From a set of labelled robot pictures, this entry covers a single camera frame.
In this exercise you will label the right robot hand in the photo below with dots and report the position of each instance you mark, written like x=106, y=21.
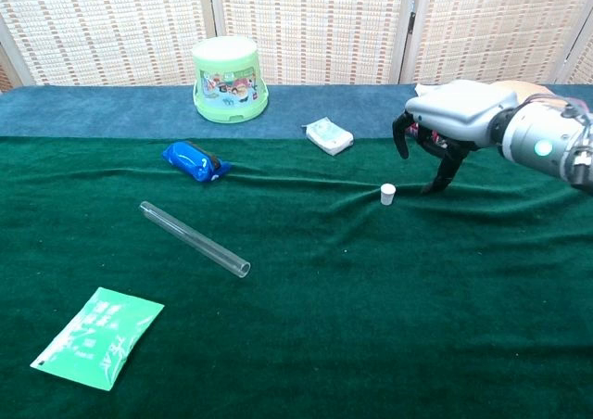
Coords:
x=463, y=106

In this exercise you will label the white tube cap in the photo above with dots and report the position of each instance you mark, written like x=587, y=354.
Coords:
x=387, y=194

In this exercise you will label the clear glass test tube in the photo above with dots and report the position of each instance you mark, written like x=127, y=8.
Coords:
x=194, y=239

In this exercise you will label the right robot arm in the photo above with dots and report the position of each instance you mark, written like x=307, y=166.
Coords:
x=542, y=136

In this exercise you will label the open spiral notebook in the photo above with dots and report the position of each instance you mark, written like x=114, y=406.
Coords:
x=528, y=88

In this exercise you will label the white tissue pack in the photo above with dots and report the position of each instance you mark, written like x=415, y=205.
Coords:
x=329, y=136

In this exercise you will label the woven folding screen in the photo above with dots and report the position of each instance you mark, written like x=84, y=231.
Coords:
x=315, y=25

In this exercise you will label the dark green velvet cloth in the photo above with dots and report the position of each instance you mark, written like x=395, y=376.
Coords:
x=347, y=308

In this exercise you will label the light green plastic bucket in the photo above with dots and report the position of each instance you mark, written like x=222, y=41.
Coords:
x=229, y=62

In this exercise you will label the blue snack packet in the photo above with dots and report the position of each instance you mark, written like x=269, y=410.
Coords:
x=187, y=159

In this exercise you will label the blue table cloth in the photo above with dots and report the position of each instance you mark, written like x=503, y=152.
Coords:
x=116, y=110

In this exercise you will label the green tea pouch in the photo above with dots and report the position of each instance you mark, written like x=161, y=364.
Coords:
x=95, y=340

